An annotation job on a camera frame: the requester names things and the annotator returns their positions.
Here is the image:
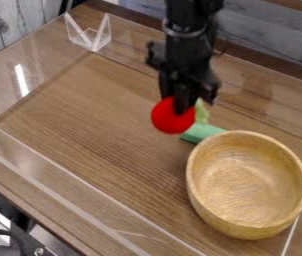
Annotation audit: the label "green rectangular block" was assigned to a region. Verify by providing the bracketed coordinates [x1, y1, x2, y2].
[180, 123, 224, 144]

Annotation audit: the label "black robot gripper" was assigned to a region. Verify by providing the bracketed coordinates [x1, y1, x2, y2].
[146, 31, 220, 115]

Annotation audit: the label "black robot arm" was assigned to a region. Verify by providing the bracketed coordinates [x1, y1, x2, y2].
[146, 0, 224, 115]

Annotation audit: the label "red plush fruit green leaves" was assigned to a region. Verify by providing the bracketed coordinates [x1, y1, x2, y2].
[151, 96, 210, 134]

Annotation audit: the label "light wooden bowl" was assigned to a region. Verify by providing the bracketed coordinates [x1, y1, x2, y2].
[186, 130, 302, 240]

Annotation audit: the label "clear acrylic enclosure wall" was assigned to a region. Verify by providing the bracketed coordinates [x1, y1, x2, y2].
[0, 9, 302, 256]

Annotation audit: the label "black metal bracket with bolt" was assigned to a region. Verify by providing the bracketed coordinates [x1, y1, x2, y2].
[9, 223, 57, 256]

